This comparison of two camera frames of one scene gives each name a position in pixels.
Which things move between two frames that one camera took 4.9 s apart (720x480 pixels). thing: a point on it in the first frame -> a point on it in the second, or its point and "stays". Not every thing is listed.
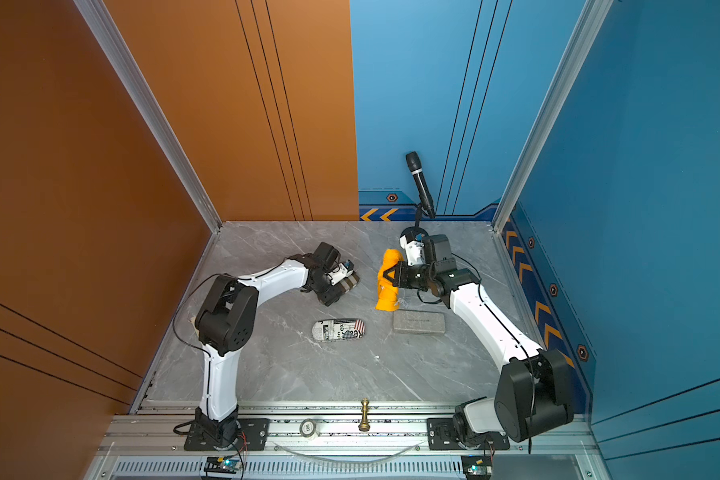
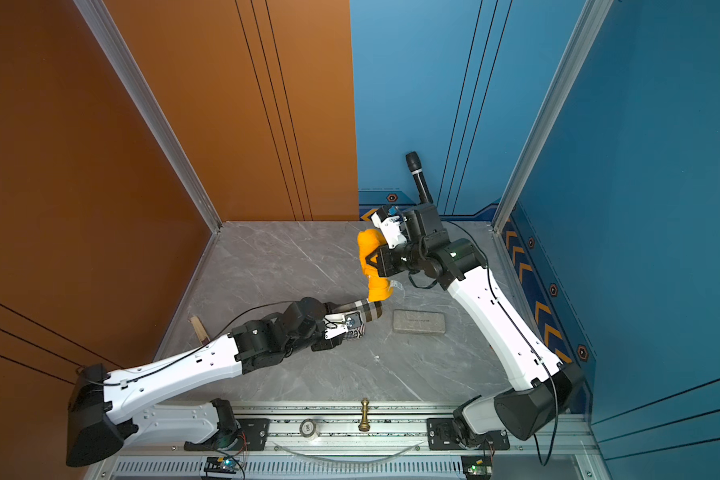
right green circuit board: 477,465 stays
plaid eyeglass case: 349,282 -> 370,310
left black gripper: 334,295 -> 329,344
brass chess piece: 364,424 stays
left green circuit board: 219,464 stays
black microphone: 414,164 stays
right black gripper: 402,279 -> 384,264
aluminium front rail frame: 347,441 stays
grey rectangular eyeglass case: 418,321 stays
